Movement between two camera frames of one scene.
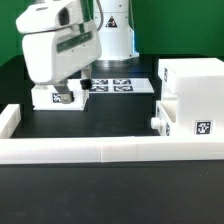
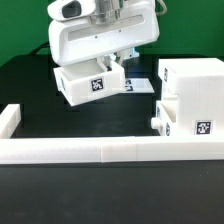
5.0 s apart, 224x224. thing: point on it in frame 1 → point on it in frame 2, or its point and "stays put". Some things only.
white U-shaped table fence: [100, 149] stays put
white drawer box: [74, 99] → [86, 82]
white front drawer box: [167, 117] stays put
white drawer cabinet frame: [198, 85] stays put
